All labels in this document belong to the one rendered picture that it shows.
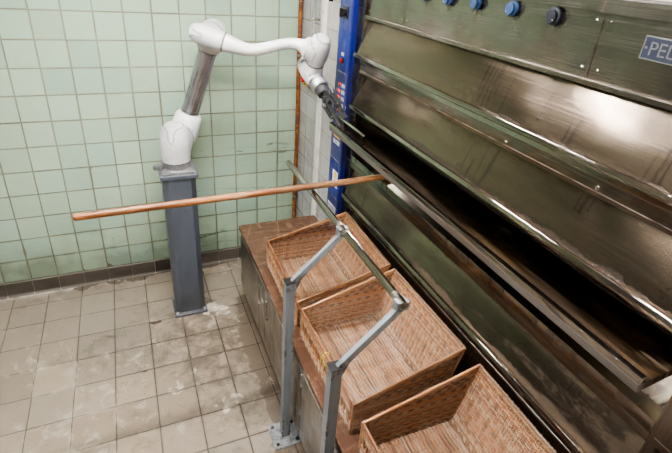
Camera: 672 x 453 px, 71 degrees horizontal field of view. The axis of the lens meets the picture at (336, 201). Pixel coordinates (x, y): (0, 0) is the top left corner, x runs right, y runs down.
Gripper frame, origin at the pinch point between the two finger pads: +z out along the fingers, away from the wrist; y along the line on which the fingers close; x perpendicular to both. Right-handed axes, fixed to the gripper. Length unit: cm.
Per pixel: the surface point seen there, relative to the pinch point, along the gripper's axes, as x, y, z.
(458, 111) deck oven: 5, -63, 52
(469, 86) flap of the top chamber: 6, -74, 50
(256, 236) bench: 34, 90, 11
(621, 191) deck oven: 20, -99, 107
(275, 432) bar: 73, 89, 114
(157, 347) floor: 104, 135, 38
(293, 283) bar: 63, 7, 68
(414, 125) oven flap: 0, -38, 38
